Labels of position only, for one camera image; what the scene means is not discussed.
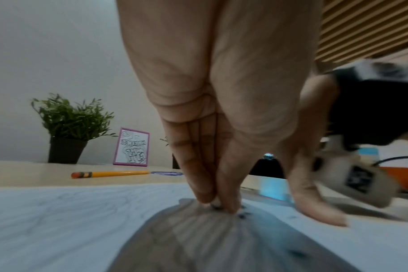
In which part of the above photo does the person's right hand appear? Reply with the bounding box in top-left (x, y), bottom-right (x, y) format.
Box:
top-left (281, 73), bottom-right (348, 228)

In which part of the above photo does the green plant in black pot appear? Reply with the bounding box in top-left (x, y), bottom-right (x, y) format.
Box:
top-left (30, 93), bottom-right (119, 164)

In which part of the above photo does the orange object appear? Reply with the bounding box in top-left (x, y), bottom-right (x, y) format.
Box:
top-left (375, 166), bottom-right (408, 192)

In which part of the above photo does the black cable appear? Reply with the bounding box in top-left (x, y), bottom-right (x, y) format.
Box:
top-left (371, 156), bottom-right (408, 168)

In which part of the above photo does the black wrist strap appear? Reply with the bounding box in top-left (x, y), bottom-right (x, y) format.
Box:
top-left (328, 60), bottom-right (408, 147)

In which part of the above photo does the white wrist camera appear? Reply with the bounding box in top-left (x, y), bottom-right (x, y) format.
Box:
top-left (313, 135), bottom-right (400, 208)

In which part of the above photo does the flat purple disc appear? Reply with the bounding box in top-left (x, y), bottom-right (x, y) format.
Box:
top-left (150, 170), bottom-right (184, 177)

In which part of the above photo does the yellow pencil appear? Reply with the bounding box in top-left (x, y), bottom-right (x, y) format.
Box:
top-left (71, 170), bottom-right (151, 179)

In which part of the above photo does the black box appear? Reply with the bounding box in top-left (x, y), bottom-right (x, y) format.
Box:
top-left (248, 153), bottom-right (292, 179)

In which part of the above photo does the large white drawing paper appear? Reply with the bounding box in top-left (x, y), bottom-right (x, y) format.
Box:
top-left (0, 182), bottom-right (408, 272)

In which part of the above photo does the grey translucent sheet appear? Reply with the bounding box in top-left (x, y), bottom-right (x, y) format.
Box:
top-left (106, 198), bottom-right (361, 272)

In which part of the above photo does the purple framed line-art card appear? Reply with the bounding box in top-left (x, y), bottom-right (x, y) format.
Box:
top-left (113, 127), bottom-right (150, 167)

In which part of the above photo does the person's left hand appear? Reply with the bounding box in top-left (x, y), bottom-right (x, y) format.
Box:
top-left (116, 0), bottom-right (322, 215)

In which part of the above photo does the small plant in dark pot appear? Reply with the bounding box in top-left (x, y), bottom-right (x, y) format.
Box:
top-left (160, 136), bottom-right (181, 170)

